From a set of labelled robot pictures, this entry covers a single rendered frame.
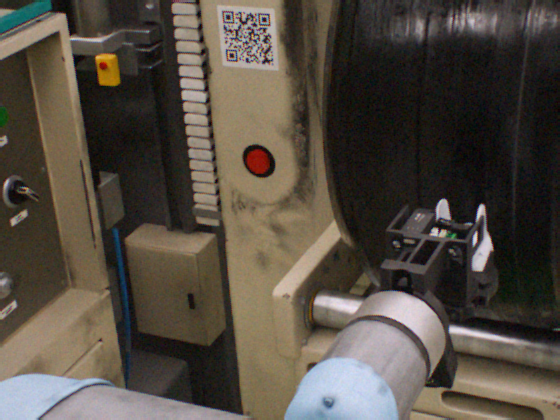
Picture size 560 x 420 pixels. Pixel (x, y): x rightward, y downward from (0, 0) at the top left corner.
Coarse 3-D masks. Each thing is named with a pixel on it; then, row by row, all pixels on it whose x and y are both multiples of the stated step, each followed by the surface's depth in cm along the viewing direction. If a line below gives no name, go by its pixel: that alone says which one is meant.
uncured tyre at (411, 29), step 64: (384, 0) 101; (448, 0) 99; (512, 0) 96; (384, 64) 101; (448, 64) 99; (512, 64) 96; (384, 128) 102; (448, 128) 100; (512, 128) 97; (384, 192) 105; (448, 192) 102; (512, 192) 99; (384, 256) 111; (512, 256) 104; (512, 320) 116
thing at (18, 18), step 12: (0, 0) 118; (12, 0) 119; (24, 0) 121; (36, 0) 123; (48, 0) 124; (0, 12) 118; (12, 12) 120; (24, 12) 121; (36, 12) 122; (0, 24) 117; (12, 24) 119
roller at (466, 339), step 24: (312, 312) 131; (336, 312) 130; (456, 336) 124; (480, 336) 122; (504, 336) 121; (528, 336) 121; (552, 336) 120; (504, 360) 123; (528, 360) 121; (552, 360) 119
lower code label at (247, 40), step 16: (224, 16) 127; (240, 16) 126; (256, 16) 125; (272, 16) 124; (224, 32) 128; (240, 32) 127; (256, 32) 126; (272, 32) 125; (224, 48) 129; (240, 48) 128; (256, 48) 127; (272, 48) 126; (224, 64) 130; (240, 64) 129; (256, 64) 128; (272, 64) 127
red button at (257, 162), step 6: (258, 150) 133; (252, 156) 133; (258, 156) 133; (264, 156) 133; (252, 162) 134; (258, 162) 133; (264, 162) 133; (252, 168) 134; (258, 168) 134; (264, 168) 133
